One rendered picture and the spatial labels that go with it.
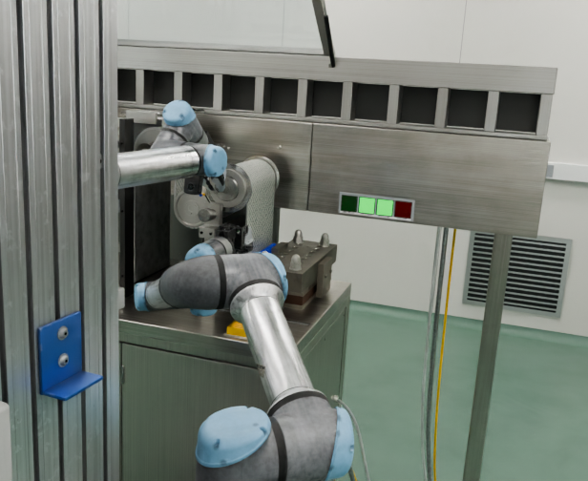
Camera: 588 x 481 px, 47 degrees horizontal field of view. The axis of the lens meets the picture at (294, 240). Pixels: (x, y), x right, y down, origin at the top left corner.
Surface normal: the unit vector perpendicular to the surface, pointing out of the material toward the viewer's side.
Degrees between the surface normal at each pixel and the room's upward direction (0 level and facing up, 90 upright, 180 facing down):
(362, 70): 90
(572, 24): 90
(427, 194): 90
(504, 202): 90
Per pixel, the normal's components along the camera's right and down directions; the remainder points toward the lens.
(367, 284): -0.31, 0.21
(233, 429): -0.07, -0.96
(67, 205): 0.92, 0.15
